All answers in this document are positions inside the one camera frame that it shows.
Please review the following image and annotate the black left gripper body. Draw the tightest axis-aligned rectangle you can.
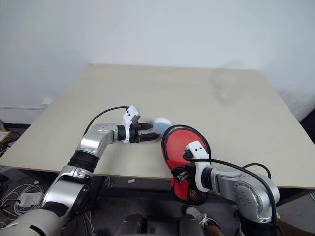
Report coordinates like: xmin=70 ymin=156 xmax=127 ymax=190
xmin=129 ymin=121 xmax=145 ymax=145

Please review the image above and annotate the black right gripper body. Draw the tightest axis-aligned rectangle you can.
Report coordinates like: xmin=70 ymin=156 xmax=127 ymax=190
xmin=173 ymin=165 xmax=197 ymax=184

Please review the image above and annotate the light blue white object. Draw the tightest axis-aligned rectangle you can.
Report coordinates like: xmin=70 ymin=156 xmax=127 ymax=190
xmin=149 ymin=117 xmax=173 ymax=136

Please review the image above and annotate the red paddle case black zipper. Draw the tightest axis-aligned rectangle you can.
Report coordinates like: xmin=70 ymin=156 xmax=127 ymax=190
xmin=160 ymin=124 xmax=212 ymax=206

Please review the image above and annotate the white sneaker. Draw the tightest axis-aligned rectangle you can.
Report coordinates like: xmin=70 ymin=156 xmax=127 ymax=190
xmin=185 ymin=206 xmax=210 ymax=228

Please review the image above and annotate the brown trouser leg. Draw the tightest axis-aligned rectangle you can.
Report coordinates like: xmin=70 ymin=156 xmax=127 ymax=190
xmin=204 ymin=217 xmax=223 ymax=236

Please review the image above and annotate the white power adapter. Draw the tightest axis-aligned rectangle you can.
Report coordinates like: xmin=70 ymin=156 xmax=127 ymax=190
xmin=19 ymin=192 xmax=43 ymax=207

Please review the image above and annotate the cardboard box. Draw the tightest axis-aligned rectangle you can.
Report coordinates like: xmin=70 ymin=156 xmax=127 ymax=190
xmin=0 ymin=129 xmax=12 ymax=144

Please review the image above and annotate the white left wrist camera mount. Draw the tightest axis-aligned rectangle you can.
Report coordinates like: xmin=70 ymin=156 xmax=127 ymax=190
xmin=122 ymin=105 xmax=142 ymax=144

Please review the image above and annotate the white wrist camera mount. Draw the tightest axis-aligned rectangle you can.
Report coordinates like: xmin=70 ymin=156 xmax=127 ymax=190
xmin=186 ymin=141 xmax=214 ymax=192
xmin=122 ymin=105 xmax=142 ymax=144

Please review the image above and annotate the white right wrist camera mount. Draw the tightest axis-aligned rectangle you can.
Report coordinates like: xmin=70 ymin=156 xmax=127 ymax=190
xmin=186 ymin=141 xmax=214 ymax=192

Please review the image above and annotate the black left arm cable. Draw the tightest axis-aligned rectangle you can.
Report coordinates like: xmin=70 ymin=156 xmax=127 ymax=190
xmin=83 ymin=105 xmax=130 ymax=136

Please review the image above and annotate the dark table frame leg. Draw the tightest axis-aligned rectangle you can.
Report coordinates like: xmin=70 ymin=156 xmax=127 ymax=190
xmin=275 ymin=188 xmax=315 ymax=207

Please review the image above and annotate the white wall cable conduit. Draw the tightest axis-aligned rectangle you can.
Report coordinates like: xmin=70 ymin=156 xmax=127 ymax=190
xmin=0 ymin=97 xmax=54 ymax=110

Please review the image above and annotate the white floor cable bundle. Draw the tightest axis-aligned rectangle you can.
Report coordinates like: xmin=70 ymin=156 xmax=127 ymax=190
xmin=0 ymin=183 xmax=47 ymax=228

